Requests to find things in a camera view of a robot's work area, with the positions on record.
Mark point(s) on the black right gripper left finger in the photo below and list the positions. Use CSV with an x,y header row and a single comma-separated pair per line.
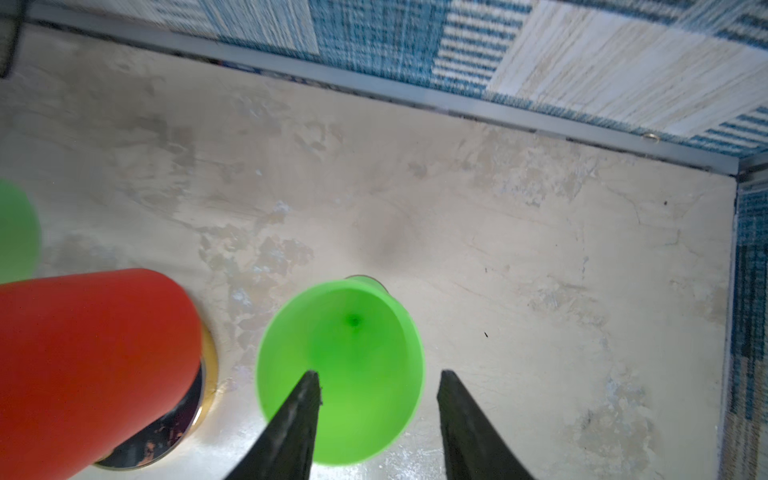
x,y
285,448

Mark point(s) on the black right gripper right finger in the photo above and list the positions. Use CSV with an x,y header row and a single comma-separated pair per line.
x,y
472,447

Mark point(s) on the green wine glass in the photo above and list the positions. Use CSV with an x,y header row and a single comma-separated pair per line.
x,y
368,355
20,235

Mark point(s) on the red wine glass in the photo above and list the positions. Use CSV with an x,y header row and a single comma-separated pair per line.
x,y
87,361

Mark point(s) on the gold wine glass rack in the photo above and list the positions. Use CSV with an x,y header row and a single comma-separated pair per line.
x,y
157,440

